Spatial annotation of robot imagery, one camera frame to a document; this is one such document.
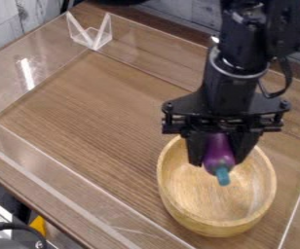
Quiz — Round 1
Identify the clear acrylic corner bracket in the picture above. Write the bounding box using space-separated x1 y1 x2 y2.
65 13 112 52

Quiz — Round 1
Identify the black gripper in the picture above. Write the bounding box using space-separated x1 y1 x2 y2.
159 47 293 167

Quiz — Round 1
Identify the purple toy eggplant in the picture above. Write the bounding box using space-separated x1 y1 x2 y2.
202 133 235 186

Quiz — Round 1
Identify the brown wooden bowl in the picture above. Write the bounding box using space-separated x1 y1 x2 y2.
156 137 277 237

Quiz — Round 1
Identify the clear acrylic tray wall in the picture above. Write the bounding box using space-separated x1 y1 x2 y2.
0 125 194 249

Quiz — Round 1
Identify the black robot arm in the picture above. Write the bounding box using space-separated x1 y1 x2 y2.
162 0 300 166

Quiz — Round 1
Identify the yellow label on equipment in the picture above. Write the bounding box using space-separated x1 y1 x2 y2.
28 215 47 236

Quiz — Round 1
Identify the black cable lower left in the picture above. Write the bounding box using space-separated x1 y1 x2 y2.
0 222 47 249

